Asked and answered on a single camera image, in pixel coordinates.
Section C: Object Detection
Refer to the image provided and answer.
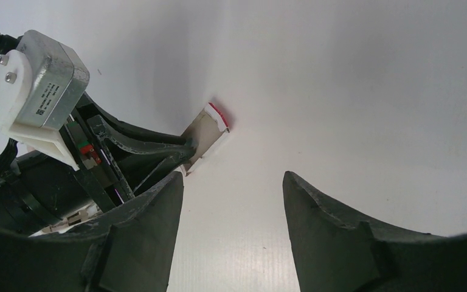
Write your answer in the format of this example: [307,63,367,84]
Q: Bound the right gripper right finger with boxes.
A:
[283,171,467,291]

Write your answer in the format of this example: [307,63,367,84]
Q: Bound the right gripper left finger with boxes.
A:
[0,172,184,291]

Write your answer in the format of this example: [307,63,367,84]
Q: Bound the staple box tray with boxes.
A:
[181,102,230,176]

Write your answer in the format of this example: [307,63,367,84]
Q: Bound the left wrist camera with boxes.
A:
[0,30,90,170]

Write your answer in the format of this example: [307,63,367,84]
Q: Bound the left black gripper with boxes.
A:
[0,93,196,235]

